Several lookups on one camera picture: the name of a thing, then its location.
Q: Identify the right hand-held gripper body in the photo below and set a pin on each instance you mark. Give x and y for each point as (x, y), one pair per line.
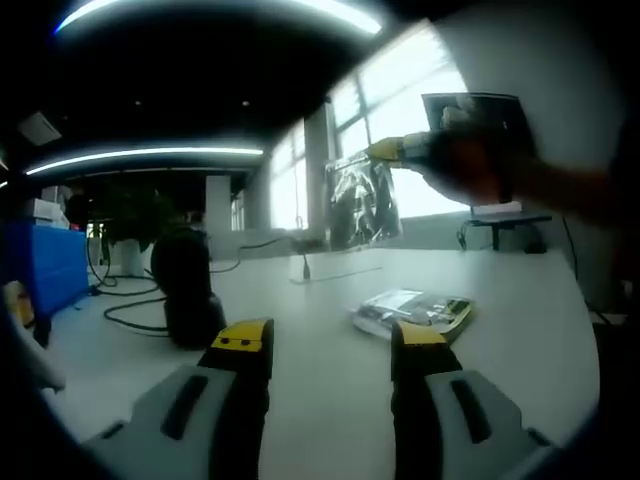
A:
(455, 112)

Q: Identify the tan cardboard box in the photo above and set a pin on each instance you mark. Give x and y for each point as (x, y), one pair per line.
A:
(17, 300)

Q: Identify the long ceiling light strip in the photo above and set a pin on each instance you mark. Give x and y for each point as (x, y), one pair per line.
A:
(150, 152)
(325, 10)

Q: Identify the black green sheet goods packet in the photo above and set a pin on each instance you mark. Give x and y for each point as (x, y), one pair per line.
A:
(430, 312)

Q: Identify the white table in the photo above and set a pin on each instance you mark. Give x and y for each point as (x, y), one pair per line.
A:
(325, 380)

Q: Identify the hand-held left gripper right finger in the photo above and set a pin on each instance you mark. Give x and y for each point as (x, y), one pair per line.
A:
(445, 425)

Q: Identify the blue plastic crate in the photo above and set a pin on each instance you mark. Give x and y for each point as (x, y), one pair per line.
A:
(55, 265)

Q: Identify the white cloth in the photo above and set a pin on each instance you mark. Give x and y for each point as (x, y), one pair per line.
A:
(37, 350)

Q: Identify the person's right hand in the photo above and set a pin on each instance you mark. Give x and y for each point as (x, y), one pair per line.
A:
(475, 170)

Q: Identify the black barcode scanner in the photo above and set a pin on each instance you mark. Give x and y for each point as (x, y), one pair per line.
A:
(185, 285)

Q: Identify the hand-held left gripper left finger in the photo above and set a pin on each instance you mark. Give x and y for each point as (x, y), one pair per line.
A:
(200, 415)

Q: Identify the black wall monitor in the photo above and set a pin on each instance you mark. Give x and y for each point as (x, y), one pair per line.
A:
(505, 112)

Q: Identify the narrow window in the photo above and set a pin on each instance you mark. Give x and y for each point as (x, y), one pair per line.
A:
(287, 190)

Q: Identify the potted green plant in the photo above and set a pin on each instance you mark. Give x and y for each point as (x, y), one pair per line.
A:
(135, 215)

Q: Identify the small desk monitor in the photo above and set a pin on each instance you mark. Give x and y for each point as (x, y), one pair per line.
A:
(500, 207)

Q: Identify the white cardboard box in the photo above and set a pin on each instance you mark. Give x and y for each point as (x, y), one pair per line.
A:
(45, 210)

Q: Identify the ceiling vent panel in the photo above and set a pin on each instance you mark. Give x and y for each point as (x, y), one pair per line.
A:
(40, 128)

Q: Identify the large window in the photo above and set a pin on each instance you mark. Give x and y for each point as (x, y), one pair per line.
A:
(400, 85)

